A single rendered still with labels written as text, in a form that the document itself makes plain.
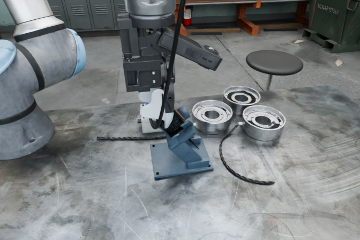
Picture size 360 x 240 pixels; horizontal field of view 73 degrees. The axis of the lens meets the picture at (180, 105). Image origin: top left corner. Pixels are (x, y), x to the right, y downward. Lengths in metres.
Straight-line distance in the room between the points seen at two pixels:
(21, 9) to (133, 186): 0.45
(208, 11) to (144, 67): 4.15
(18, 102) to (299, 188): 0.61
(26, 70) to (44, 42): 0.08
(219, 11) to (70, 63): 4.04
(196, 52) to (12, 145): 0.46
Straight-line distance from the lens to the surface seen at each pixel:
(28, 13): 0.66
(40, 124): 0.67
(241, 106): 0.69
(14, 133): 0.65
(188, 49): 0.39
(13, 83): 0.61
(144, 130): 0.63
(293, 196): 0.55
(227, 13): 4.63
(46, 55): 0.64
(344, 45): 3.82
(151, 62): 0.39
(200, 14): 4.48
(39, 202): 0.56
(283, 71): 1.47
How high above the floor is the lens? 1.21
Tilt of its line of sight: 34 degrees down
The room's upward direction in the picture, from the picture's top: straight up
